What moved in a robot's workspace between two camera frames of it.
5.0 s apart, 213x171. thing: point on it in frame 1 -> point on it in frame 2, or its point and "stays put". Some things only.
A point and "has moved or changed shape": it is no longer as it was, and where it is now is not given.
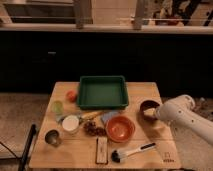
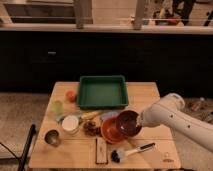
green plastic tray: (102, 92) stays put
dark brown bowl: (148, 104) has moved or changed shape
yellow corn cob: (90, 115) stays put
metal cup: (52, 137) stays put
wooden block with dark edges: (102, 151) stays put
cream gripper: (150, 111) -> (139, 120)
